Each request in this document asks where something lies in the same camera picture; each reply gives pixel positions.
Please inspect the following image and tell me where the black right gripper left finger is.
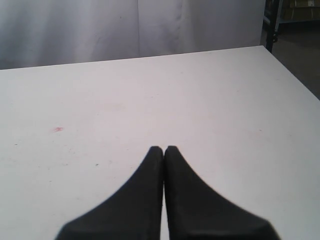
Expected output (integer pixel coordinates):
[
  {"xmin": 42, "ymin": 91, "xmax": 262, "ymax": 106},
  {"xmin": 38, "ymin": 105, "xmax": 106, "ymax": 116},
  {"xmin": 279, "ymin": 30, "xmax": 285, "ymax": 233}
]
[{"xmin": 56, "ymin": 146, "xmax": 164, "ymax": 240}]

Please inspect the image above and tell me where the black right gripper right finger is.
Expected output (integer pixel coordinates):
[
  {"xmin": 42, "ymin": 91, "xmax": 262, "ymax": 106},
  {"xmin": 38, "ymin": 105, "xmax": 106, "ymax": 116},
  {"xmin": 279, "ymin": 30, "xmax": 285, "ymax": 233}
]
[{"xmin": 164, "ymin": 146, "xmax": 280, "ymax": 240}]

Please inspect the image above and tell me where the white backdrop curtain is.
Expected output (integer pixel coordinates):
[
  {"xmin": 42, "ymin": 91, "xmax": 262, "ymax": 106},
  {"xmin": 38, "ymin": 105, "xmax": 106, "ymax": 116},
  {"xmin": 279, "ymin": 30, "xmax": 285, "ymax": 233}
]
[{"xmin": 0, "ymin": 0, "xmax": 265, "ymax": 69}]

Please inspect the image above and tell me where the black metal shelf rack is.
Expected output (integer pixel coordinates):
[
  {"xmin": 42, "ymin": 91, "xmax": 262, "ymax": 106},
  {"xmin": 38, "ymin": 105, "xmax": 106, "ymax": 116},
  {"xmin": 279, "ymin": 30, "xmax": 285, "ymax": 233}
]
[{"xmin": 263, "ymin": 0, "xmax": 320, "ymax": 53}]

